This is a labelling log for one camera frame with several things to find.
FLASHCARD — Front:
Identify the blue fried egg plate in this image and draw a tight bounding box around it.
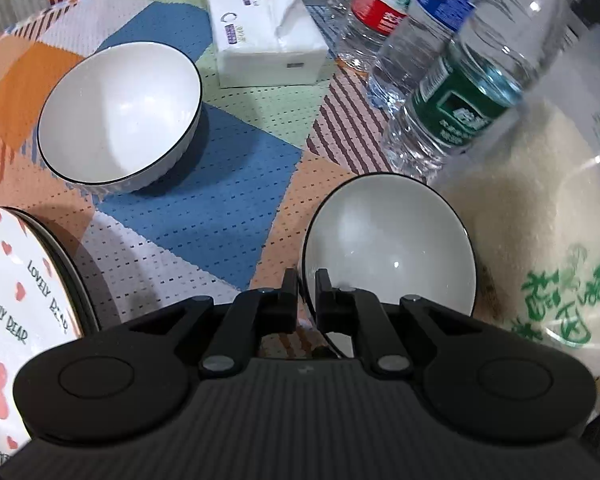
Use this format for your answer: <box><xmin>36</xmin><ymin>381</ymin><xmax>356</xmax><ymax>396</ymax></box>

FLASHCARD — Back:
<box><xmin>7</xmin><ymin>207</ymin><xmax>92</xmax><ymax>337</ymax></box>

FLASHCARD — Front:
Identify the clear bag of rice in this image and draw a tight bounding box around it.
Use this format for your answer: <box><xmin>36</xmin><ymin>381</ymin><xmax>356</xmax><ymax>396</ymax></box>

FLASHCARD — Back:
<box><xmin>424</xmin><ymin>22</ymin><xmax>600</xmax><ymax>377</ymax></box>

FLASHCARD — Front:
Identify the green label water bottle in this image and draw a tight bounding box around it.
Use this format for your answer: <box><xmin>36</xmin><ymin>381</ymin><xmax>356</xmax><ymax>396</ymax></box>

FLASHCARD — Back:
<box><xmin>382</xmin><ymin>0</ymin><xmax>595</xmax><ymax>184</ymax></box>

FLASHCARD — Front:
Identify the white tissue pack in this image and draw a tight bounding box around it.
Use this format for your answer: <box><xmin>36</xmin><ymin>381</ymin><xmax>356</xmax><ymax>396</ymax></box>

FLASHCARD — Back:
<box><xmin>204</xmin><ymin>0</ymin><xmax>329</xmax><ymax>89</ymax></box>

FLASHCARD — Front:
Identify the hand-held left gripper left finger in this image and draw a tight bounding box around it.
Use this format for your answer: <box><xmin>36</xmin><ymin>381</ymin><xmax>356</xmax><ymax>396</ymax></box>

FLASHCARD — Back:
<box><xmin>127</xmin><ymin>268</ymin><xmax>299</xmax><ymax>378</ymax></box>

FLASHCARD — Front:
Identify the white ribbed bowl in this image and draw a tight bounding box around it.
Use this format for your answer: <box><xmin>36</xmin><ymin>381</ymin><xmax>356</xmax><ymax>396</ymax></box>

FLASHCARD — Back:
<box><xmin>36</xmin><ymin>42</ymin><xmax>204</xmax><ymax>194</ymax></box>
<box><xmin>301</xmin><ymin>172</ymin><xmax>479</xmax><ymax>358</ymax></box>

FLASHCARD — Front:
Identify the patchwork tablecloth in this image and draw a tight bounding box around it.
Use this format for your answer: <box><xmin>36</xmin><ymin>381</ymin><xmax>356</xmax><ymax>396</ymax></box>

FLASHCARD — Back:
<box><xmin>0</xmin><ymin>0</ymin><xmax>531</xmax><ymax>361</ymax></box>

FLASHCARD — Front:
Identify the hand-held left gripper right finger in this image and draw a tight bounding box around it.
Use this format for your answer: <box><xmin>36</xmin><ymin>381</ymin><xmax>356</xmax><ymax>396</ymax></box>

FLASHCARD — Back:
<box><xmin>315</xmin><ymin>268</ymin><xmax>484</xmax><ymax>378</ymax></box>

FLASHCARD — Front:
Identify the red label water bottle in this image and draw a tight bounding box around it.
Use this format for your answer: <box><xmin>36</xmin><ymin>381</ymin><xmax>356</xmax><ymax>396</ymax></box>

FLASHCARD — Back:
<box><xmin>327</xmin><ymin>0</ymin><xmax>427</xmax><ymax>72</ymax></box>

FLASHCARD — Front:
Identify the pink rabbit print plate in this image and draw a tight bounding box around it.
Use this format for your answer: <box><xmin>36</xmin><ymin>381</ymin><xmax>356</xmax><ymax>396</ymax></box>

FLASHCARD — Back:
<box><xmin>0</xmin><ymin>205</ymin><xmax>86</xmax><ymax>467</ymax></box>

